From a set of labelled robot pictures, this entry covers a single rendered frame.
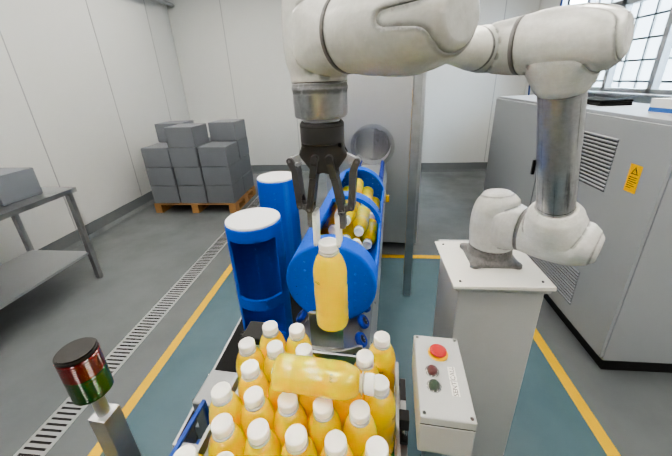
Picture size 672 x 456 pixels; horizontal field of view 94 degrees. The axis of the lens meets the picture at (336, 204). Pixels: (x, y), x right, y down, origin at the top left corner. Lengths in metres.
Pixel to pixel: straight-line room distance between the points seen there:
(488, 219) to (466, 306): 0.33
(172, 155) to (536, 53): 4.34
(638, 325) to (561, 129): 1.71
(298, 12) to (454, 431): 0.74
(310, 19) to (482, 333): 1.22
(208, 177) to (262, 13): 3.05
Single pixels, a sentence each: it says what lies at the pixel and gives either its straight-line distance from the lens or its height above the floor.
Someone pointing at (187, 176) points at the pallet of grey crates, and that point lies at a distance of 4.70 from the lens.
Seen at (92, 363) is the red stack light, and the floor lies 1.24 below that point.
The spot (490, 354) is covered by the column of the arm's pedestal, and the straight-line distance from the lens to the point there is 1.48.
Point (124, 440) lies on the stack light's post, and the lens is 0.90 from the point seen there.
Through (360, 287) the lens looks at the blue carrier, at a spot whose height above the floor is 1.09.
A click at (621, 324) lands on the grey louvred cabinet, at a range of 2.45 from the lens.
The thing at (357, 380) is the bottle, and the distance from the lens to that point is 0.68.
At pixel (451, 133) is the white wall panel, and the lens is 6.15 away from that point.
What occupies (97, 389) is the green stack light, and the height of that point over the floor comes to 1.18.
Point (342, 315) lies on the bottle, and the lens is 0.69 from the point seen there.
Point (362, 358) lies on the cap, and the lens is 0.78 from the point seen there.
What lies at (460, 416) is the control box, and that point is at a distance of 0.73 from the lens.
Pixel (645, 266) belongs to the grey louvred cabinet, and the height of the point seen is 0.73.
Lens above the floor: 1.68
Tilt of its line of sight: 22 degrees down
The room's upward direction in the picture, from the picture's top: 2 degrees counter-clockwise
